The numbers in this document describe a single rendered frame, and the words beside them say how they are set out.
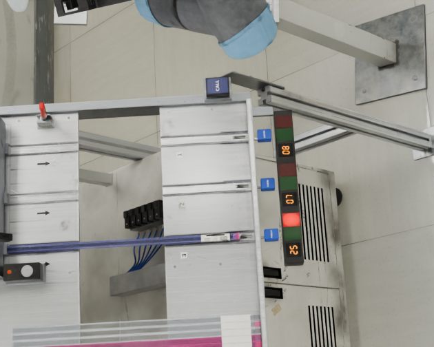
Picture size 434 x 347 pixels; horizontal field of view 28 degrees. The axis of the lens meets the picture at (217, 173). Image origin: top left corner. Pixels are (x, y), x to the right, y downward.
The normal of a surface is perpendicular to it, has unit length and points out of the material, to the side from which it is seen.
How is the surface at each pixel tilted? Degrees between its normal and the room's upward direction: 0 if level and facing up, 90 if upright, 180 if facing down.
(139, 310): 0
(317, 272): 90
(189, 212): 46
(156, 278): 0
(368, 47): 90
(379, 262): 0
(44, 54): 90
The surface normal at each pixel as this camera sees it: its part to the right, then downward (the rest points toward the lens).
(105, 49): -0.74, -0.15
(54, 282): -0.03, -0.27
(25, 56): 0.67, -0.24
